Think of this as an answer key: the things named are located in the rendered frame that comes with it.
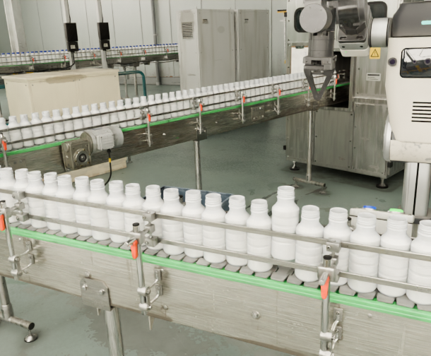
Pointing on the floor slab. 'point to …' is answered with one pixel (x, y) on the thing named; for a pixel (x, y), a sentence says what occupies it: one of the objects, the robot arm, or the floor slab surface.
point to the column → (15, 26)
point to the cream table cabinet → (64, 99)
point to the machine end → (368, 128)
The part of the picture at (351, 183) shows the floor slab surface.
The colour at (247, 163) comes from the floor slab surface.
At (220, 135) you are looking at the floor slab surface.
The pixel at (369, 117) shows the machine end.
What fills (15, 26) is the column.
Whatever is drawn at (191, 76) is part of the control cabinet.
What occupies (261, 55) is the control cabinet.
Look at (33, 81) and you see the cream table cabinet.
